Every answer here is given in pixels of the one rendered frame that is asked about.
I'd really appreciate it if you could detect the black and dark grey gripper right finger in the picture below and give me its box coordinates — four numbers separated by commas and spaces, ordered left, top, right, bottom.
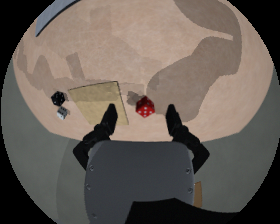
165, 104, 210, 174

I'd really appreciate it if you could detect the black die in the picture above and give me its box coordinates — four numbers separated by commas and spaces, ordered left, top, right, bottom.
51, 91, 65, 107

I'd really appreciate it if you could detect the red die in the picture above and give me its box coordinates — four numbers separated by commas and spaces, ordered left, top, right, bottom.
136, 96, 155, 118

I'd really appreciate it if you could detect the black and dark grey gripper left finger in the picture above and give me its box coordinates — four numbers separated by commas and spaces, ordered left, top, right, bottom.
73, 103, 118, 171

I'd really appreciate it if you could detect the tan mat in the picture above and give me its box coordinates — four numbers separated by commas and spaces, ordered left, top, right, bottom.
68, 81, 129, 125

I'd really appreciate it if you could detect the grey die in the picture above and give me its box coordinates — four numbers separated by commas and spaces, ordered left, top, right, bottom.
57, 106, 67, 120

